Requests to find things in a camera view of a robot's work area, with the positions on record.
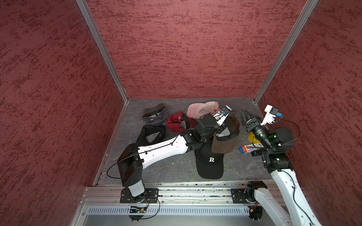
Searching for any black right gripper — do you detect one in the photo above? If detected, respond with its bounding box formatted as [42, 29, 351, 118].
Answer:
[238, 109, 273, 150]

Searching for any brown baseball cap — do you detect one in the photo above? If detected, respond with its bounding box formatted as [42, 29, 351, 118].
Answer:
[212, 114, 240, 154]

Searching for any black baseball cap letter R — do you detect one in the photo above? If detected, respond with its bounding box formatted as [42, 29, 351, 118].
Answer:
[195, 138, 224, 179]

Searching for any black cap under left arm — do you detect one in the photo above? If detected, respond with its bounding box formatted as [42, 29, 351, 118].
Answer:
[135, 125, 166, 147]

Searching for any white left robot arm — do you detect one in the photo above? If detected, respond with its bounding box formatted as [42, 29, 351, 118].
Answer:
[114, 110, 229, 199]

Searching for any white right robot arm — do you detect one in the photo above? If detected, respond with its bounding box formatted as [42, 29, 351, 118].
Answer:
[239, 107, 320, 226]

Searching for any pink baseball cap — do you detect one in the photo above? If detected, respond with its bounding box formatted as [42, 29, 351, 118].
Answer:
[186, 101, 220, 119]

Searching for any dark red baseball cap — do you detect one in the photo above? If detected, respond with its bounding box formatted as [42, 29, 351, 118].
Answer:
[166, 111, 197, 133]

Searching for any grey baseball cap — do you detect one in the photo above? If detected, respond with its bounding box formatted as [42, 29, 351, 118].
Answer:
[142, 103, 168, 126]

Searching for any yellow plastic cup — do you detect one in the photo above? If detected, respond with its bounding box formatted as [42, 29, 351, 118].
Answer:
[248, 132, 260, 144]

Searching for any toothpaste tube box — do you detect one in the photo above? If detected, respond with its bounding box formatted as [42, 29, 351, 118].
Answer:
[238, 143, 264, 154]

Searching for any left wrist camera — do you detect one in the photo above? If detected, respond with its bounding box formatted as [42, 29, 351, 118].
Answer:
[214, 105, 232, 126]

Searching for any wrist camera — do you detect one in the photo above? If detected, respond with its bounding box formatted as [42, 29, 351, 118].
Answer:
[214, 105, 232, 126]
[260, 105, 283, 126]

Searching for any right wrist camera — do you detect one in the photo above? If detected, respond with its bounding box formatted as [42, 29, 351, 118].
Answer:
[260, 105, 283, 126]

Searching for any right rear aluminium corner post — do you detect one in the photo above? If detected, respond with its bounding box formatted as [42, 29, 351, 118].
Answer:
[254, 0, 319, 104]

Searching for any aluminium corner post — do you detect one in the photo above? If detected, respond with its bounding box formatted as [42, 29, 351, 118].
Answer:
[76, 0, 129, 104]
[254, 0, 319, 104]

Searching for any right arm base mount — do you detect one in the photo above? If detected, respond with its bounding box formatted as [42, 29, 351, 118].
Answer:
[231, 188, 257, 204]

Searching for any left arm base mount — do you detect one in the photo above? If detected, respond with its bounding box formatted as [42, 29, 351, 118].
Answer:
[120, 188, 159, 204]

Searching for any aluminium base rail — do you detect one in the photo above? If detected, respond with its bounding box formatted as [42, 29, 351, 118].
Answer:
[70, 180, 312, 226]

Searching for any left rear aluminium corner post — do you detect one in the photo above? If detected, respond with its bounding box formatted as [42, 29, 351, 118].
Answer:
[76, 0, 129, 104]

